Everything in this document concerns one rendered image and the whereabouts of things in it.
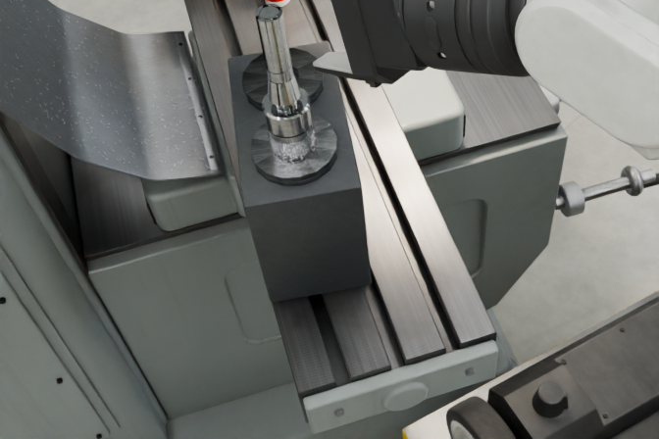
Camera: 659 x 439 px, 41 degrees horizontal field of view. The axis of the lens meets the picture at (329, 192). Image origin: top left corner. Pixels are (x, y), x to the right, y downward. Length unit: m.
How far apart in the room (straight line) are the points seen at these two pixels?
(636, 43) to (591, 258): 1.77
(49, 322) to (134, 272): 0.15
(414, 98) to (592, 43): 0.89
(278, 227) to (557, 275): 1.36
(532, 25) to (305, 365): 0.58
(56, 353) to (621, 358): 0.87
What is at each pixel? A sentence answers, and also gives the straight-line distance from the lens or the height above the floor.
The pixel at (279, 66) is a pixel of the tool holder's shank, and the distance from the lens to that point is 0.82.
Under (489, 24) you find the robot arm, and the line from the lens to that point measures 0.55.
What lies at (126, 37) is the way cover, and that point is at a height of 0.91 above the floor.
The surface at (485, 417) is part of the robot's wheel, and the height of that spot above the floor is 0.59.
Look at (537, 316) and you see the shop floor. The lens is 2.14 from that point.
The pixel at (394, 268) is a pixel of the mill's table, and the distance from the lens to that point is 1.05.
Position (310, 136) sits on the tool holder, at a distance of 0.89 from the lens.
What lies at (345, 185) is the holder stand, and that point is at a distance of 0.89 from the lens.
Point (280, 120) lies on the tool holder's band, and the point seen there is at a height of 1.23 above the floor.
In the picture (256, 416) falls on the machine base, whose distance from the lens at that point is 1.83.
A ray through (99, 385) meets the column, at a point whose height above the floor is 0.51.
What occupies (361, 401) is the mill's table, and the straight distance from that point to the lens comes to 1.01.
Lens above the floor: 1.85
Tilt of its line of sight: 52 degrees down
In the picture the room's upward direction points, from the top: 9 degrees counter-clockwise
